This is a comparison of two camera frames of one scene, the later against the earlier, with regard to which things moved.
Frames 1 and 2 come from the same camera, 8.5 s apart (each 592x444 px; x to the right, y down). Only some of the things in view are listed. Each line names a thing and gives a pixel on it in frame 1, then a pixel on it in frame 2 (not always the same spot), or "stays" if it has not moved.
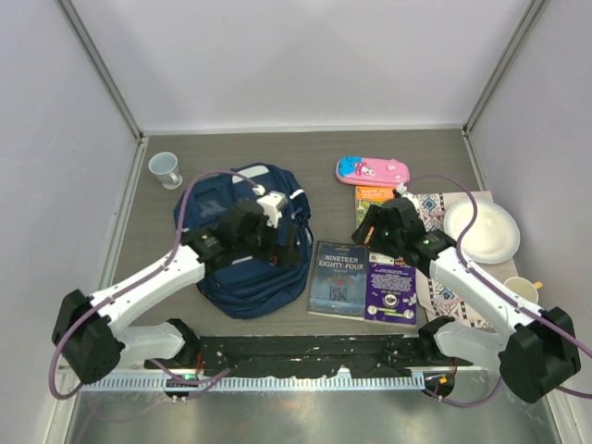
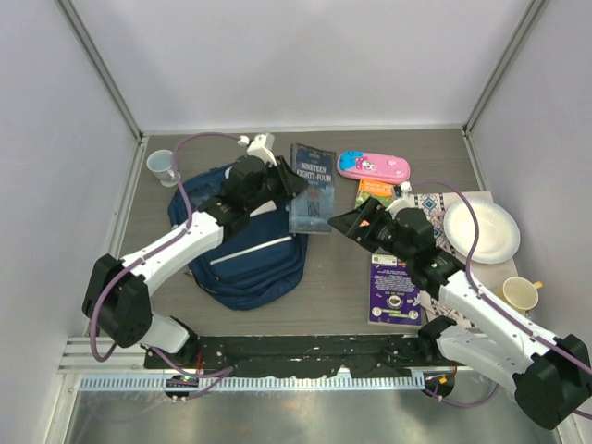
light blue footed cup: [165, 166] stays
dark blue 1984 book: [338, 285] to [312, 210]
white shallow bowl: [494, 237] stays
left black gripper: [285, 255] to [290, 183]
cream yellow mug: [524, 287] stays
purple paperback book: [391, 289] stays
